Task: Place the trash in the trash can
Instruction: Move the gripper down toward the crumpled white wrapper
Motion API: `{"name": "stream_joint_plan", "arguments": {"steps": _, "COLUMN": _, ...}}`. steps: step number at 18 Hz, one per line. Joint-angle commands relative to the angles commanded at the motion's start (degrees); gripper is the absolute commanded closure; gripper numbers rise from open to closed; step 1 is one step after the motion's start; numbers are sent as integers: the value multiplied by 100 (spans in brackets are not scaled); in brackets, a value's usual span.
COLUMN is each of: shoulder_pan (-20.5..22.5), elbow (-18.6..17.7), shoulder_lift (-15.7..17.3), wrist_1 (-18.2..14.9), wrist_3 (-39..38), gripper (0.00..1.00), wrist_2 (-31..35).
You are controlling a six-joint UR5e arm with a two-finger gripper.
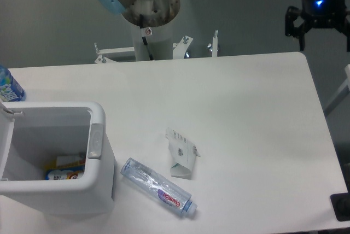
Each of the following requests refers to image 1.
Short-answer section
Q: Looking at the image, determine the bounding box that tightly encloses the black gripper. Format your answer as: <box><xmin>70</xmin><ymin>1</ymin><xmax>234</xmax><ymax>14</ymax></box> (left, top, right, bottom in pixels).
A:
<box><xmin>285</xmin><ymin>0</ymin><xmax>349</xmax><ymax>51</ymax></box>

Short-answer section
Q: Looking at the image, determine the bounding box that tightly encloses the clear plastic water bottle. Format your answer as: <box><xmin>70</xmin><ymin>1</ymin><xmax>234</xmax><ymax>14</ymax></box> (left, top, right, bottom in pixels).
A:
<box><xmin>120</xmin><ymin>158</ymin><xmax>197</xmax><ymax>218</ymax></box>

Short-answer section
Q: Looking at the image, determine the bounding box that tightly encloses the white open trash can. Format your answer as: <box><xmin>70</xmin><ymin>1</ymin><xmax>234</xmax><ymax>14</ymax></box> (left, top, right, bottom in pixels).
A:
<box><xmin>1</xmin><ymin>102</ymin><xmax>115</xmax><ymax>214</ymax></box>

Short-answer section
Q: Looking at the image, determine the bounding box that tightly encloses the black table clamp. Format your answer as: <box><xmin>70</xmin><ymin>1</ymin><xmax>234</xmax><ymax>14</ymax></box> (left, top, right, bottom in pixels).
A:
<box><xmin>330</xmin><ymin>192</ymin><xmax>349</xmax><ymax>221</ymax></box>

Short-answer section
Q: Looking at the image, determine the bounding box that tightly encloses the yellow snack package in bin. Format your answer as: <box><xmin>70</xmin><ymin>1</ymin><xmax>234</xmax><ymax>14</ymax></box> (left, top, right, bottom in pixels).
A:
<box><xmin>44</xmin><ymin>154</ymin><xmax>86</xmax><ymax>180</ymax></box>

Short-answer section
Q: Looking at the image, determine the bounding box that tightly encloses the blue labelled bottle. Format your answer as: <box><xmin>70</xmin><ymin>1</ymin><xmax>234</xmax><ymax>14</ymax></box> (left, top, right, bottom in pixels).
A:
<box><xmin>1</xmin><ymin>66</ymin><xmax>26</xmax><ymax>102</ymax></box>

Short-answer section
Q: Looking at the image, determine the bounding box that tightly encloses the white frame at right edge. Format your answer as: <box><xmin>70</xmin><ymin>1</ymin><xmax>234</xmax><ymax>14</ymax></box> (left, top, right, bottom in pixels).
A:
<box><xmin>324</xmin><ymin>65</ymin><xmax>349</xmax><ymax>117</ymax></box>

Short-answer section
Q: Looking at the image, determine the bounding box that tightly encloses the white bracket post with bolt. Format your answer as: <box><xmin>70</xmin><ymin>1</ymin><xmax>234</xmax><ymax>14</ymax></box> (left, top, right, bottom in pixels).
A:
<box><xmin>207</xmin><ymin>30</ymin><xmax>220</xmax><ymax>57</ymax></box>

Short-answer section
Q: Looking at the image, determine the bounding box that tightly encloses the white mounting bracket frame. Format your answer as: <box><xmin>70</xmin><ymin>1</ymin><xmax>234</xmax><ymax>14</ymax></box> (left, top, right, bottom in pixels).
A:
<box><xmin>94</xmin><ymin>36</ymin><xmax>194</xmax><ymax>64</ymax></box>

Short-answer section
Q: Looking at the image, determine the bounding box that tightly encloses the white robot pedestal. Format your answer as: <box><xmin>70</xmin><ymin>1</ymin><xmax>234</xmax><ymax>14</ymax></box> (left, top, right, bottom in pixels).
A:
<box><xmin>131</xmin><ymin>23</ymin><xmax>173</xmax><ymax>61</ymax></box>

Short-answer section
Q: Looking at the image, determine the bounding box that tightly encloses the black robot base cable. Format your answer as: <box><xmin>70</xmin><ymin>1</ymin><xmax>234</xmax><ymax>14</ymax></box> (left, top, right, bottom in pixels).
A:
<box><xmin>138</xmin><ymin>14</ymin><xmax>154</xmax><ymax>61</ymax></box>

